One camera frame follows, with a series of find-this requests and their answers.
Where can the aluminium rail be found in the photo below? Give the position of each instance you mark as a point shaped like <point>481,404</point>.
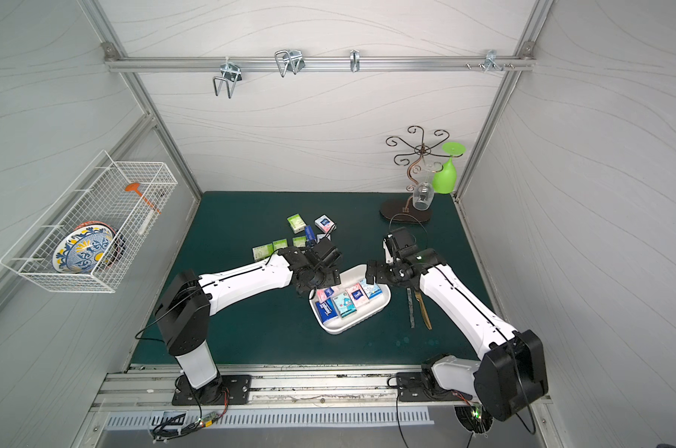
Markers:
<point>314,64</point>
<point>151,387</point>

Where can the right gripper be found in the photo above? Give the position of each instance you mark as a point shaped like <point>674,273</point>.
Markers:
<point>380,272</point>

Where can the white plastic storage box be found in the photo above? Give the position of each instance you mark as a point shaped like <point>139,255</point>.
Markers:
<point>349,278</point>

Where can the dark blue tempo pack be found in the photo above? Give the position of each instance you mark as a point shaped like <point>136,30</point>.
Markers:
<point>326,311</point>
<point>311,237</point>

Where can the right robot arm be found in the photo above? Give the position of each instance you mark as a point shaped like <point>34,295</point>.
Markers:
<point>510,373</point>

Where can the metal hook left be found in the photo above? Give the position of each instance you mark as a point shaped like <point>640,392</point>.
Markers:
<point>229,74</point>

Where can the blue yellow patterned plate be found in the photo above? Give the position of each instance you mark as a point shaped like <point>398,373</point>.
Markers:
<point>82,250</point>

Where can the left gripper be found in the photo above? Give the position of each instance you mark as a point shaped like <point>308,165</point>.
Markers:
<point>317,277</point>

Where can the teal cartoon tissue pack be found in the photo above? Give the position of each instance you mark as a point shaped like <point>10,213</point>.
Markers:
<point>344,305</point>

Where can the aluminium top rail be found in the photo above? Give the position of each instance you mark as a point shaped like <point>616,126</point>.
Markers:
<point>314,64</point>

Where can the green tissue pack far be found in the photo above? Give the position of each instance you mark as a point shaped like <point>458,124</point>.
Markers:
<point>297,223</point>

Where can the green tissue pack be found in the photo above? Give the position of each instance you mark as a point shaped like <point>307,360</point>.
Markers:
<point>279,244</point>
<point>263,252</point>
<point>299,242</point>
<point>297,223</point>

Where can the metal hook right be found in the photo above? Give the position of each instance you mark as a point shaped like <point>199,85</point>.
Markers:
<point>490,63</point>

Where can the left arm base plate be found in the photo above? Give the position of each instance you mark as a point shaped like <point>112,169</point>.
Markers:
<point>231,389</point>

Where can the clear wine glass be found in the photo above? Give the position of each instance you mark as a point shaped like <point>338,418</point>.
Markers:
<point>423,195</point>

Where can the dark blue Tempo pack upright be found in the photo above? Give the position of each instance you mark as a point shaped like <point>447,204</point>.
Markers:
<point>311,237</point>

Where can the light blue tissue pack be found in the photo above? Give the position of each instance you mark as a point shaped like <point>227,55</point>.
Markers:
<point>371,291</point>

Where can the aluminium front rail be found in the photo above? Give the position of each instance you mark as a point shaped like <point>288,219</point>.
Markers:
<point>151,387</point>

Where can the green tissue pack left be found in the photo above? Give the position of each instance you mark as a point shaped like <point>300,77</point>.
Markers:
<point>263,252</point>

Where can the wooden handled utensil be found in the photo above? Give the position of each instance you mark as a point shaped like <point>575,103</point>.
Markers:
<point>423,310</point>

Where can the white wire basket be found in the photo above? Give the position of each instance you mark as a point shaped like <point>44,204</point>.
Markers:
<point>96,196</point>

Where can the metal glass holder stand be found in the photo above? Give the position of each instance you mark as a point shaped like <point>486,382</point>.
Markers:
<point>415,161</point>

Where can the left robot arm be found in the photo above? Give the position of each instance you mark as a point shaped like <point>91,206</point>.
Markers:
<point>185,308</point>

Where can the green plastic wine glass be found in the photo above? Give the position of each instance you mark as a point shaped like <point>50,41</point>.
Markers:
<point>445,180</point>

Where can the metal hook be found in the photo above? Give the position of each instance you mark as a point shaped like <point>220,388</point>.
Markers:
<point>229,74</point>
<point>354,61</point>
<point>289,61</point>
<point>490,63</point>

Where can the orange handled tool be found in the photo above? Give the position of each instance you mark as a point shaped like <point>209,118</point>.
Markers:
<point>135,187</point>

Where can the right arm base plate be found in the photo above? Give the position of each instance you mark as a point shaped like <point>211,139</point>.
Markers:
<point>421,387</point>

